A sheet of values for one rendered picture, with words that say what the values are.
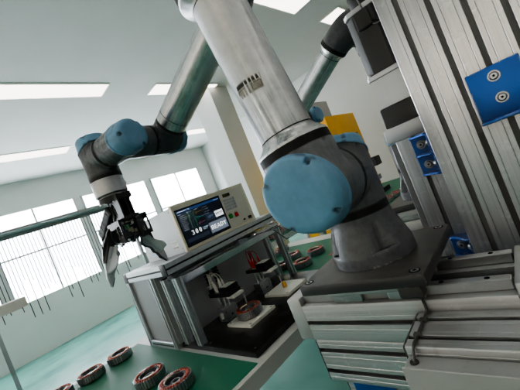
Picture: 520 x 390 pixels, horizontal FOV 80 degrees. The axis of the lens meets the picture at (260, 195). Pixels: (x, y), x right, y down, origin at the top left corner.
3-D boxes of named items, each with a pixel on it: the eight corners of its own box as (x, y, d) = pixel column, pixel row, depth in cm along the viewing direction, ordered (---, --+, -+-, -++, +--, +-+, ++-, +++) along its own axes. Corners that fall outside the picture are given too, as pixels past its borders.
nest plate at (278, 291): (306, 280, 144) (306, 278, 144) (289, 296, 133) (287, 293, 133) (284, 282, 155) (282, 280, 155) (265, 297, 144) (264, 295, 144)
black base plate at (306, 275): (347, 270, 143) (345, 265, 143) (258, 358, 97) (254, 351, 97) (275, 278, 176) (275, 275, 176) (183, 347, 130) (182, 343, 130)
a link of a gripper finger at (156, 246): (176, 258, 78) (145, 238, 74) (164, 261, 82) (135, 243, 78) (181, 248, 80) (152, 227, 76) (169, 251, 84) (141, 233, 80)
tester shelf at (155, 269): (275, 219, 167) (272, 211, 167) (167, 275, 118) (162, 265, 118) (227, 234, 197) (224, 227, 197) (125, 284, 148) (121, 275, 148)
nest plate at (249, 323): (275, 307, 127) (274, 304, 127) (251, 328, 116) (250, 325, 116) (251, 308, 137) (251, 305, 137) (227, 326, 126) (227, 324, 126)
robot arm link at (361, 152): (391, 189, 60) (365, 124, 60) (378, 206, 49) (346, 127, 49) (336, 207, 67) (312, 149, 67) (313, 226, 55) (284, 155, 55)
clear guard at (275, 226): (316, 220, 148) (311, 210, 148) (287, 239, 131) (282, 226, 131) (269, 234, 171) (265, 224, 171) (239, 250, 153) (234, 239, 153)
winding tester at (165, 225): (255, 219, 161) (241, 183, 161) (188, 251, 130) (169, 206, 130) (213, 233, 188) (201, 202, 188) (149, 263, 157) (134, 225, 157)
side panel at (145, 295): (184, 346, 131) (156, 275, 131) (179, 350, 129) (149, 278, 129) (156, 342, 151) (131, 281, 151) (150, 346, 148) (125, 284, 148)
